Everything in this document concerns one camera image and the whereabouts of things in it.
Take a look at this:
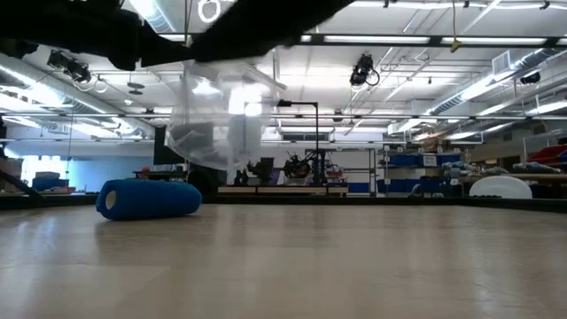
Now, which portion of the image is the black aluminium table frame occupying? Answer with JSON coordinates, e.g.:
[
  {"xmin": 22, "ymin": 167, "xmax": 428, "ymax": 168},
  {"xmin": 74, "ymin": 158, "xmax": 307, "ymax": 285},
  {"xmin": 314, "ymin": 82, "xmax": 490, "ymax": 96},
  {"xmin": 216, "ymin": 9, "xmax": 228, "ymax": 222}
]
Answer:
[{"xmin": 0, "ymin": 193, "xmax": 567, "ymax": 214}]

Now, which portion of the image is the red storage bin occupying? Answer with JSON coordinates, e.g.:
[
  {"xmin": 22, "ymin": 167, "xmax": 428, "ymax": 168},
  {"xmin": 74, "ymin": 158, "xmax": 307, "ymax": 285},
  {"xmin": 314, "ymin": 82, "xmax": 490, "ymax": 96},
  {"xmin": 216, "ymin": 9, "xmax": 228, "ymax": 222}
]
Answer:
[{"xmin": 525, "ymin": 144, "xmax": 567, "ymax": 166}]

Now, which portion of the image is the blue elastic bandage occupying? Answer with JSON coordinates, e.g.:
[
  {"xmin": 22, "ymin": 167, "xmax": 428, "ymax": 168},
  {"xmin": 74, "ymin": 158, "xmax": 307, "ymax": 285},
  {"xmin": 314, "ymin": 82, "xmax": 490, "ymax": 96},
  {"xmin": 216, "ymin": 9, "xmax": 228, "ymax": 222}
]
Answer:
[{"xmin": 95, "ymin": 177, "xmax": 204, "ymax": 222}]

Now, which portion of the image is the overhead beam with light strips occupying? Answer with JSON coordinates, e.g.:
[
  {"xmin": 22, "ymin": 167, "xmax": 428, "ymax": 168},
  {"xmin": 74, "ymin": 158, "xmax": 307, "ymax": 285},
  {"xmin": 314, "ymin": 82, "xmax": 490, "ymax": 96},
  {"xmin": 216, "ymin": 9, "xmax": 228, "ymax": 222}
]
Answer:
[{"xmin": 159, "ymin": 31, "xmax": 567, "ymax": 49}]

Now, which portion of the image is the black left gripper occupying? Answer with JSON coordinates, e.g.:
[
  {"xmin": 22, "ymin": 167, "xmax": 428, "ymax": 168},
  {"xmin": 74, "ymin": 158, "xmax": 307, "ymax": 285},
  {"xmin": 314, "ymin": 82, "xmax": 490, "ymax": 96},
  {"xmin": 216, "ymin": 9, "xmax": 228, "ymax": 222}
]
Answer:
[{"xmin": 0, "ymin": 0, "xmax": 197, "ymax": 73}]

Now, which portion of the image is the black monitor screen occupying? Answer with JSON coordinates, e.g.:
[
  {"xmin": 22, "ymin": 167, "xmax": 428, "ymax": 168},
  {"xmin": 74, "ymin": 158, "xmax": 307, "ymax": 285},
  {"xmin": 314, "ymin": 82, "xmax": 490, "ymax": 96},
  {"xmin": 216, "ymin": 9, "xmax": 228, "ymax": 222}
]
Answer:
[{"xmin": 153, "ymin": 126, "xmax": 187, "ymax": 166}]

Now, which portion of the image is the silver ceiling duct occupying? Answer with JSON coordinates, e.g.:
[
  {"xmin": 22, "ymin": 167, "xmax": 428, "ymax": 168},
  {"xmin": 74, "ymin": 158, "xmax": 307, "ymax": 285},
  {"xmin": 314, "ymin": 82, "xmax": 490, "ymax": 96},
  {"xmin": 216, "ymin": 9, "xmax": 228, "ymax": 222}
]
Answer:
[{"xmin": 424, "ymin": 46, "xmax": 567, "ymax": 117}]

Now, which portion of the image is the shelf rack with blue bins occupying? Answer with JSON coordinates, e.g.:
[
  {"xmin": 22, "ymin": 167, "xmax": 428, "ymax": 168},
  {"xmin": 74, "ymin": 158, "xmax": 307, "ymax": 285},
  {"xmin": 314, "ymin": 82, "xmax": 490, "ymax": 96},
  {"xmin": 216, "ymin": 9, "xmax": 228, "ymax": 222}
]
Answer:
[{"xmin": 383, "ymin": 152, "xmax": 462, "ymax": 195}]

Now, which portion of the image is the yellow hanging cord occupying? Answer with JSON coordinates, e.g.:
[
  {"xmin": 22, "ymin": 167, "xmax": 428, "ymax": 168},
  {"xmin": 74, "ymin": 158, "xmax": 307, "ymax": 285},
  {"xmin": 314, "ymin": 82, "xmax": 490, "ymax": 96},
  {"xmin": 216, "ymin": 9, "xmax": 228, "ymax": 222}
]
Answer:
[{"xmin": 449, "ymin": 0, "xmax": 464, "ymax": 54}]

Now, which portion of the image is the clear zip bag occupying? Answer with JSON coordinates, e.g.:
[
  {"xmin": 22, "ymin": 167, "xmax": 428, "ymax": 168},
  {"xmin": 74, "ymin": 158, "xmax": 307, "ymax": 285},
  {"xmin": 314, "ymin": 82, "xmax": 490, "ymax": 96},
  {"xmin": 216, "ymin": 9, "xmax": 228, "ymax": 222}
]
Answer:
[{"xmin": 164, "ymin": 58, "xmax": 285, "ymax": 172}]

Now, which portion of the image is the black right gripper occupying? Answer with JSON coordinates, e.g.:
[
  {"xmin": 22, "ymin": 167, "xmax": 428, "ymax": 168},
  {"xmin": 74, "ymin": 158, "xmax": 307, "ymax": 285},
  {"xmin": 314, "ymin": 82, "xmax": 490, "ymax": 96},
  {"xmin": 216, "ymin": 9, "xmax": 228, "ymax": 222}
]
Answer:
[{"xmin": 191, "ymin": 0, "xmax": 356, "ymax": 64}]

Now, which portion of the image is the black mounted camera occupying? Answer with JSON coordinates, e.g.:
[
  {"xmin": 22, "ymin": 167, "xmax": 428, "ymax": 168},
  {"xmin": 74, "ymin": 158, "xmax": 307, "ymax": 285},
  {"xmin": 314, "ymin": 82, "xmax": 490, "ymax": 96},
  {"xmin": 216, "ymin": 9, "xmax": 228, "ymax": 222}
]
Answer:
[
  {"xmin": 46, "ymin": 49, "xmax": 93, "ymax": 84},
  {"xmin": 348, "ymin": 52, "xmax": 381, "ymax": 88}
]

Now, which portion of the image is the blue box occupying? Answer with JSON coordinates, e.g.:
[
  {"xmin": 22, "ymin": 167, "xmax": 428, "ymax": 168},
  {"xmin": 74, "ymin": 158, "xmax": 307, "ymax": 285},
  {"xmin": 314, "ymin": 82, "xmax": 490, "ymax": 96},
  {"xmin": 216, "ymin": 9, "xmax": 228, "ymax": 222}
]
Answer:
[{"xmin": 31, "ymin": 171, "xmax": 71, "ymax": 191}]

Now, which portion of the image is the black gantry frame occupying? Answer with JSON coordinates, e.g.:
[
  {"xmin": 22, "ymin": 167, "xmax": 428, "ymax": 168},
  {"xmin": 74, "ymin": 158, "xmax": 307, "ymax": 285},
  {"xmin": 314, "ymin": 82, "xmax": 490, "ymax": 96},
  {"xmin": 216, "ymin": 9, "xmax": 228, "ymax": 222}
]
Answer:
[{"xmin": 265, "ymin": 99, "xmax": 321, "ymax": 187}]

